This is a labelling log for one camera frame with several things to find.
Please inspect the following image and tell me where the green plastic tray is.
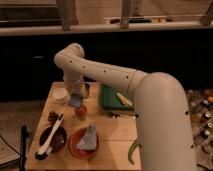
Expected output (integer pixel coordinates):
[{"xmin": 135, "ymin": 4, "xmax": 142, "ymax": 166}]
[{"xmin": 100, "ymin": 84, "xmax": 134, "ymax": 111}]

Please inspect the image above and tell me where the yellow corn cob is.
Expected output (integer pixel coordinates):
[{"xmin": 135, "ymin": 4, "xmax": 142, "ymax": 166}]
[{"xmin": 116, "ymin": 92, "xmax": 133, "ymax": 106}]

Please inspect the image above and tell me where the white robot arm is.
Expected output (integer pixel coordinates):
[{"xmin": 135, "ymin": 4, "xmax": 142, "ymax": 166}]
[{"xmin": 54, "ymin": 43, "xmax": 197, "ymax": 171}]

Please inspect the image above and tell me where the white paper cup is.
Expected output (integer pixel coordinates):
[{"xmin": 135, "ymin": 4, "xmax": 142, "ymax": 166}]
[{"xmin": 52, "ymin": 88, "xmax": 68, "ymax": 104}]

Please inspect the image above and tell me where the orange tomato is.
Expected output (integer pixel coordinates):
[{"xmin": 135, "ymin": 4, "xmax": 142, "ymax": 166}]
[{"xmin": 74, "ymin": 104, "xmax": 87, "ymax": 120}]

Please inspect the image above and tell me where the grey folded cloth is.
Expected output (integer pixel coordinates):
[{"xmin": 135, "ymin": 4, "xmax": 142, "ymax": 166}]
[{"xmin": 77, "ymin": 125, "xmax": 97, "ymax": 150}]

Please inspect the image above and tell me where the blue sponge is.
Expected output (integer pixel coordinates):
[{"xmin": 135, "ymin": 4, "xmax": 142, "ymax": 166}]
[{"xmin": 69, "ymin": 93, "xmax": 83, "ymax": 108}]

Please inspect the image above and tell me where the dark red bowl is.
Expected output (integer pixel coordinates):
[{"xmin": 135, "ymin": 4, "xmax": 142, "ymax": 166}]
[{"xmin": 39, "ymin": 127, "xmax": 67, "ymax": 152}]

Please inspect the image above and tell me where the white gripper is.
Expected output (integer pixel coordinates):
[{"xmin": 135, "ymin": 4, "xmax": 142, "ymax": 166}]
[{"xmin": 67, "ymin": 83, "xmax": 87, "ymax": 98}]

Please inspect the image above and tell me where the brown dried food piece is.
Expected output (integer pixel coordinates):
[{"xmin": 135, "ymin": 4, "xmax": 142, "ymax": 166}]
[{"xmin": 48, "ymin": 111, "xmax": 59, "ymax": 125}]

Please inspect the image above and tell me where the orange plate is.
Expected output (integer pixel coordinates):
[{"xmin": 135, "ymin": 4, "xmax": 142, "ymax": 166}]
[{"xmin": 68, "ymin": 127, "xmax": 98, "ymax": 160}]

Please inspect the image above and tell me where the small metal cup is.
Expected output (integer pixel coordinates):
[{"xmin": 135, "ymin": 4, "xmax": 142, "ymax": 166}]
[{"xmin": 84, "ymin": 83, "xmax": 90, "ymax": 98}]

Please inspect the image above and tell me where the green chili pepper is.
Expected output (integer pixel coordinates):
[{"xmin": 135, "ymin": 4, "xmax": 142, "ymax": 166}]
[{"xmin": 128, "ymin": 139, "xmax": 139, "ymax": 165}]

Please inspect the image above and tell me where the black stand post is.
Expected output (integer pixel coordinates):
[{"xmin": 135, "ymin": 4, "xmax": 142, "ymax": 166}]
[{"xmin": 19, "ymin": 125, "xmax": 29, "ymax": 171}]

